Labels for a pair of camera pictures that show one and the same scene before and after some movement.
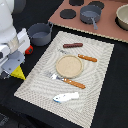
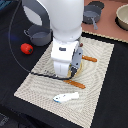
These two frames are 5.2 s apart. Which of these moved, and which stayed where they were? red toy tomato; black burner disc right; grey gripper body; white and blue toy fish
Moved: grey gripper body
Stayed: white and blue toy fish; red toy tomato; black burner disc right
